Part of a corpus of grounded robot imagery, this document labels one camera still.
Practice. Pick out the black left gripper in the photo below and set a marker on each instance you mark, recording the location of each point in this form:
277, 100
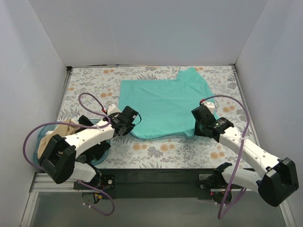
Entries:
122, 127

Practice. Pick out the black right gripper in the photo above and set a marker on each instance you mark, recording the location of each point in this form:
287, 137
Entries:
200, 128

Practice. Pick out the teal t shirt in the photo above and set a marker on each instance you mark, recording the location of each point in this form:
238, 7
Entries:
164, 105

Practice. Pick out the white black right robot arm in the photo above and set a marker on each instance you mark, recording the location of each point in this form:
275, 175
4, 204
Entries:
274, 179

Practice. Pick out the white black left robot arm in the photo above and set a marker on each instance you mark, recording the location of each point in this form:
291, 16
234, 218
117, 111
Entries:
59, 159

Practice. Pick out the floral patterned table mat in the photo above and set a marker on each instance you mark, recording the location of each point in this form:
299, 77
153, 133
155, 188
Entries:
89, 89

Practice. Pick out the black t shirt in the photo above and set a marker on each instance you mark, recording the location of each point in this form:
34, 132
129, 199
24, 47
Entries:
96, 154

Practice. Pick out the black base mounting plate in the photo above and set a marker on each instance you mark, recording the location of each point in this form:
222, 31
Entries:
158, 183

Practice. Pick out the clear blue plastic basket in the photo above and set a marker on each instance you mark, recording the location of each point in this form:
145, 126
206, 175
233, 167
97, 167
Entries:
43, 132

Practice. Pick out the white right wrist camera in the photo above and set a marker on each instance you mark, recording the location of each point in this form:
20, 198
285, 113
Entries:
210, 106

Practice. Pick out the aluminium frame rail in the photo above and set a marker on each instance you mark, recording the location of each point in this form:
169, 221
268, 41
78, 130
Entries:
62, 205

